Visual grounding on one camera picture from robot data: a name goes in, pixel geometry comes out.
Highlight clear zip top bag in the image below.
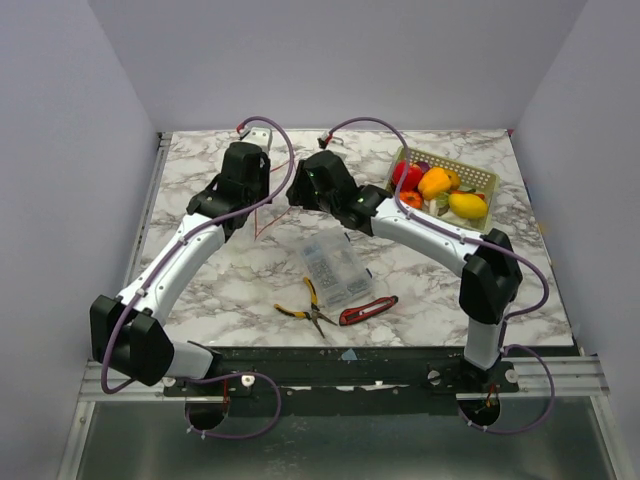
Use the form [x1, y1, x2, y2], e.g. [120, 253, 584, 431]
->
[251, 161, 291, 241]

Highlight yellow toy mango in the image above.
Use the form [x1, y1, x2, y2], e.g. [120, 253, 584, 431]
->
[448, 193, 489, 220]

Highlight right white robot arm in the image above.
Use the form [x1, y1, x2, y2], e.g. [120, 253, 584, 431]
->
[286, 150, 522, 392]

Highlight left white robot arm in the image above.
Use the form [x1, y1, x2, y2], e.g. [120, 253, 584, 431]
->
[89, 129, 273, 395]

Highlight clear plastic parts box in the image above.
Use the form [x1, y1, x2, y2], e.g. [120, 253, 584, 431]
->
[294, 228, 373, 309]

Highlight red toy apple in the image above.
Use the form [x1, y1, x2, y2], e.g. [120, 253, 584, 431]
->
[391, 161, 424, 191]

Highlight orange toy pumpkin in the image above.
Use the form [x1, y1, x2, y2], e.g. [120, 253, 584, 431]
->
[399, 190, 424, 210]

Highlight purple toy onion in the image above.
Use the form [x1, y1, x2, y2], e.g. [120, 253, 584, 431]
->
[415, 161, 430, 173]

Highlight yellow toy bell pepper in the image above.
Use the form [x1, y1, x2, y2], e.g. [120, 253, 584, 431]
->
[417, 167, 451, 201]

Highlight red black utility knife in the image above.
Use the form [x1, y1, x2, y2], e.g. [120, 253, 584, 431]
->
[338, 295, 399, 327]

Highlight beige perforated plastic basket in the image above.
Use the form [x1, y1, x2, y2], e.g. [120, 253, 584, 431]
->
[409, 148, 500, 233]

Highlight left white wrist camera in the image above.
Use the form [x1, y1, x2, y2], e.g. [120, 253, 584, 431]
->
[238, 127, 273, 153]

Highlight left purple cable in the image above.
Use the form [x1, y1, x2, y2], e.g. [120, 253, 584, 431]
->
[101, 116, 295, 440]

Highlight purple cable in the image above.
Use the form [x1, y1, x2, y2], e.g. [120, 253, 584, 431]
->
[101, 116, 295, 440]
[319, 117, 557, 435]

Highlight yellow handled pliers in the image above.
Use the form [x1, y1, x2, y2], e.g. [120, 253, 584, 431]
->
[274, 277, 337, 339]

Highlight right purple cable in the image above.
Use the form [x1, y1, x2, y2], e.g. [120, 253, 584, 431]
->
[319, 117, 557, 435]

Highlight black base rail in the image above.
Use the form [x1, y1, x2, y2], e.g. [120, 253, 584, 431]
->
[164, 347, 519, 417]

